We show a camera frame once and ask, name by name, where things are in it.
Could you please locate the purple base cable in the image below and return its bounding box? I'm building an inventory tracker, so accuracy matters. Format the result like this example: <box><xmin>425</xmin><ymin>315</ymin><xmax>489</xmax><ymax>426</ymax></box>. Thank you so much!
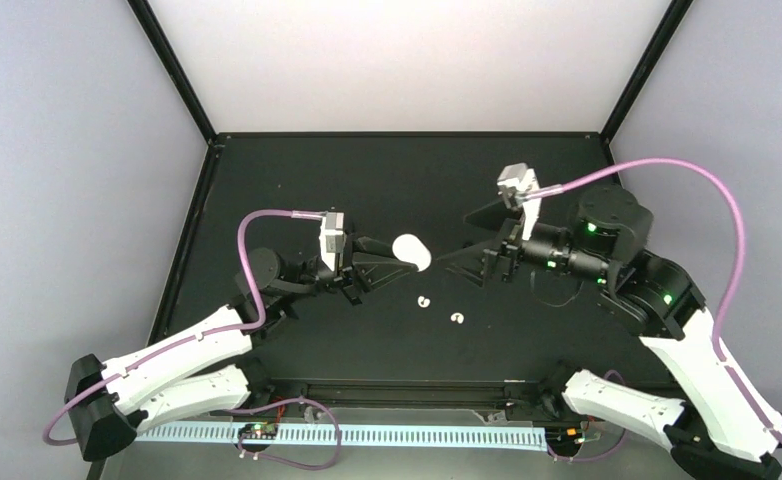
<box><xmin>547</xmin><ymin>370</ymin><xmax>629</xmax><ymax>464</ymax></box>
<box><xmin>225</xmin><ymin>397</ymin><xmax>343</xmax><ymax>472</ymax></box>

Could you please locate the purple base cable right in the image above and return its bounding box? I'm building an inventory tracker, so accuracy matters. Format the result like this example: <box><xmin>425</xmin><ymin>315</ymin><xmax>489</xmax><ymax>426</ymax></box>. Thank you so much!
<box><xmin>547</xmin><ymin>370</ymin><xmax>629</xmax><ymax>464</ymax></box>

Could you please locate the small circuit board right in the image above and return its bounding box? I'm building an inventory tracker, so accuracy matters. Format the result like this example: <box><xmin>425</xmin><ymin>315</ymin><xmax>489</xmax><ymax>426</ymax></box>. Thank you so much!
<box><xmin>545</xmin><ymin>428</ymin><xmax>601</xmax><ymax>445</ymax></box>

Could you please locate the black vertical frame post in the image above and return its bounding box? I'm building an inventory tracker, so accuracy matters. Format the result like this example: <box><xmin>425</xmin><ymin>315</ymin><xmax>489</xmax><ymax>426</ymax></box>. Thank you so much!
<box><xmin>600</xmin><ymin>0</ymin><xmax>693</xmax><ymax>147</ymax></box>
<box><xmin>128</xmin><ymin>0</ymin><xmax>217</xmax><ymax>144</ymax></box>

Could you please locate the purple camera cable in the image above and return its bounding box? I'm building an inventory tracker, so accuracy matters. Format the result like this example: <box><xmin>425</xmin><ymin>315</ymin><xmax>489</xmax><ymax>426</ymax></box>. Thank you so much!
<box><xmin>523</xmin><ymin>157</ymin><xmax>782</xmax><ymax>480</ymax></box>
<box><xmin>41</xmin><ymin>209</ymin><xmax>329</xmax><ymax>447</ymax></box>

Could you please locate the black front rail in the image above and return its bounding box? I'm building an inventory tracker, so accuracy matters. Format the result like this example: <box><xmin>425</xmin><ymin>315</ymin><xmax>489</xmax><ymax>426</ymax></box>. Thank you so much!
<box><xmin>268</xmin><ymin>379</ymin><xmax>541</xmax><ymax>408</ymax></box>

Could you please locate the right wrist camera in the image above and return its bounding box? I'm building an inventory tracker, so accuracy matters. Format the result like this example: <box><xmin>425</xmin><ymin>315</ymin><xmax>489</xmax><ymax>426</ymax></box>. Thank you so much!
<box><xmin>497</xmin><ymin>163</ymin><xmax>542</xmax><ymax>240</ymax></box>

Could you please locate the white earbud charging case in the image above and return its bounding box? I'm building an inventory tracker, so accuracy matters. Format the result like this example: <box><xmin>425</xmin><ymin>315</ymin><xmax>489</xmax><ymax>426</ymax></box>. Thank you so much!
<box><xmin>392</xmin><ymin>233</ymin><xmax>432</xmax><ymax>272</ymax></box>

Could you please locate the small circuit board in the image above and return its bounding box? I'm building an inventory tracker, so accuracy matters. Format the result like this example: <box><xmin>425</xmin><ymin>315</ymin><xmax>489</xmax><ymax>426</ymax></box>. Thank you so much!
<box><xmin>238</xmin><ymin>422</ymin><xmax>279</xmax><ymax>443</ymax></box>
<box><xmin>545</xmin><ymin>428</ymin><xmax>601</xmax><ymax>445</ymax></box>

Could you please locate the black vertical frame post right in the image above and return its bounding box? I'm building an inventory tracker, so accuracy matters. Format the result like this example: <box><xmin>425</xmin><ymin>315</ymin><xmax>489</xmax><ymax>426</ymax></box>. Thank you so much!
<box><xmin>600</xmin><ymin>0</ymin><xmax>693</xmax><ymax>147</ymax></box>

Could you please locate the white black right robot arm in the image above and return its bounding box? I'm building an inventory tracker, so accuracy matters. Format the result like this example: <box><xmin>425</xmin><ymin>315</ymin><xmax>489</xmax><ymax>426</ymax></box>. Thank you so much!
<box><xmin>440</xmin><ymin>185</ymin><xmax>782</xmax><ymax>479</ymax></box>

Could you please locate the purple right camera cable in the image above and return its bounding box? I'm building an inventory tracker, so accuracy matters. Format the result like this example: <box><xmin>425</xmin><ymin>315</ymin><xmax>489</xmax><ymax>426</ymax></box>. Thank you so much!
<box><xmin>523</xmin><ymin>157</ymin><xmax>782</xmax><ymax>480</ymax></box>

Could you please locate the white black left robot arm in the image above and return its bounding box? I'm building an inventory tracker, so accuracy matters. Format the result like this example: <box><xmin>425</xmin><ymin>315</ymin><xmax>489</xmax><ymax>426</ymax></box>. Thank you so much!
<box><xmin>64</xmin><ymin>234</ymin><xmax>432</xmax><ymax>462</ymax></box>

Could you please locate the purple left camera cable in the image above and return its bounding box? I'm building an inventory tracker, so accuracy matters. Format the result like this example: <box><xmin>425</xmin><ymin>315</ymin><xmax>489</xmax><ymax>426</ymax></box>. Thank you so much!
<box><xmin>41</xmin><ymin>209</ymin><xmax>329</xmax><ymax>447</ymax></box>

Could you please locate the black vertical frame post left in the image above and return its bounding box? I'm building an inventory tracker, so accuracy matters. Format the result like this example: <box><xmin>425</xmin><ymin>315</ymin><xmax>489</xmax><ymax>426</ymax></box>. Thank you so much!
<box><xmin>128</xmin><ymin>0</ymin><xmax>217</xmax><ymax>144</ymax></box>

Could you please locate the small circuit board left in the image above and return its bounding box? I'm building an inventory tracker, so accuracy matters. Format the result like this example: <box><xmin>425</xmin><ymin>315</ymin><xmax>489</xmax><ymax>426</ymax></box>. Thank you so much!
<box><xmin>238</xmin><ymin>422</ymin><xmax>279</xmax><ymax>443</ymax></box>

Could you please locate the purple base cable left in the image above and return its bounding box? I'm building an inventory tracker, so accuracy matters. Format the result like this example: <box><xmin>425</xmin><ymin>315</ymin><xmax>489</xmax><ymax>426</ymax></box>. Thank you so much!
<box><xmin>225</xmin><ymin>397</ymin><xmax>343</xmax><ymax>472</ymax></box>

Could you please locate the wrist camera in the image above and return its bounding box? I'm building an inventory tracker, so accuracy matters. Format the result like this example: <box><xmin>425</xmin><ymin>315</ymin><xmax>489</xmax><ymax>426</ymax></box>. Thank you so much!
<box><xmin>497</xmin><ymin>163</ymin><xmax>542</xmax><ymax>240</ymax></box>
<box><xmin>318</xmin><ymin>211</ymin><xmax>346</xmax><ymax>273</ymax></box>

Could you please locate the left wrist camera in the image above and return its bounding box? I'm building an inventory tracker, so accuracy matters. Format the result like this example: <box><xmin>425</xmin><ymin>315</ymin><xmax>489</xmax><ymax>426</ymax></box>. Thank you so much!
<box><xmin>318</xmin><ymin>211</ymin><xmax>346</xmax><ymax>273</ymax></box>

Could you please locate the white slotted cable duct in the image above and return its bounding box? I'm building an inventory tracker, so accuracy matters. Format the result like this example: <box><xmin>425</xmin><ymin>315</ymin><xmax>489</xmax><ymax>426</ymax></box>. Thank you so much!
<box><xmin>137</xmin><ymin>421</ymin><xmax>548</xmax><ymax>452</ymax></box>

